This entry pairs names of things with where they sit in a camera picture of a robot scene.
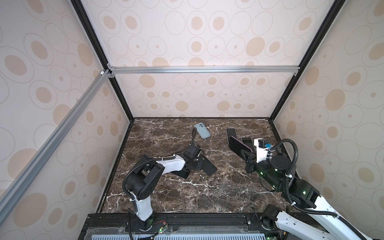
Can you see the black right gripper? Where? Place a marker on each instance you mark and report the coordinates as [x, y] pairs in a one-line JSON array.
[[250, 165]]

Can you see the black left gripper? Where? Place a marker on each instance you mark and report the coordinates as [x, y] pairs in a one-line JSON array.
[[199, 162]]

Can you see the black phone case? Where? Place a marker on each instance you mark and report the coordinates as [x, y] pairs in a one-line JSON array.
[[208, 167]]

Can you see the purple-edged phone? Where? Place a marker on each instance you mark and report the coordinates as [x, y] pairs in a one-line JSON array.
[[238, 147]]

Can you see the blue-edged phone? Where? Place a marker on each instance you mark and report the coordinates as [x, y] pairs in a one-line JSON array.
[[248, 142]]

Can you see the white-edged phone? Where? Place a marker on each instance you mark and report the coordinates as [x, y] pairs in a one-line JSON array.
[[231, 132]]

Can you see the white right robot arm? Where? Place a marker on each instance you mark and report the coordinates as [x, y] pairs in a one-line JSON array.
[[301, 195]]

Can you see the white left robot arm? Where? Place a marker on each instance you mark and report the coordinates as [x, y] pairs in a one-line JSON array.
[[142, 179]]

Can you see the light blue case far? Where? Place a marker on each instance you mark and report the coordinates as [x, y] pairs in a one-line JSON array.
[[202, 131]]

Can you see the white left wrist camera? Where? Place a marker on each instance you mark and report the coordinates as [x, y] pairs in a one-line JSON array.
[[192, 152]]

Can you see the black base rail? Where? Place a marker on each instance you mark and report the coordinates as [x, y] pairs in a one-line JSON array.
[[181, 223]]

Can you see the horizontal aluminium frame bar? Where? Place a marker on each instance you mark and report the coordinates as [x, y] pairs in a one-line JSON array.
[[205, 70]]

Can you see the diagonal aluminium frame bar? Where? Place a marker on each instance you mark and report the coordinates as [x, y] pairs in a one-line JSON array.
[[19, 186]]

